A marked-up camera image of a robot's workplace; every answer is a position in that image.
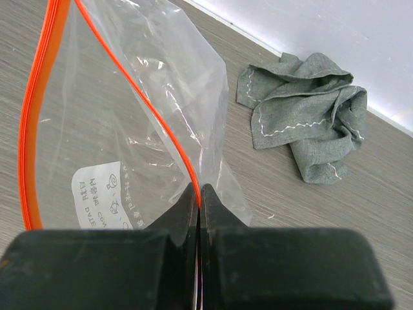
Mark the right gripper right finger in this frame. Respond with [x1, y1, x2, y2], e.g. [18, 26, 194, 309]
[199, 185, 394, 309]

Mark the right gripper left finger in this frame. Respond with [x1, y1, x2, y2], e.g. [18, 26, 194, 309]
[1, 185, 197, 309]

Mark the clear zip top bag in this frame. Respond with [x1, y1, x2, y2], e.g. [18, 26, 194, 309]
[18, 1, 252, 230]

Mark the grey crumpled cloth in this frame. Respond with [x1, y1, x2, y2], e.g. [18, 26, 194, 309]
[236, 53, 367, 184]

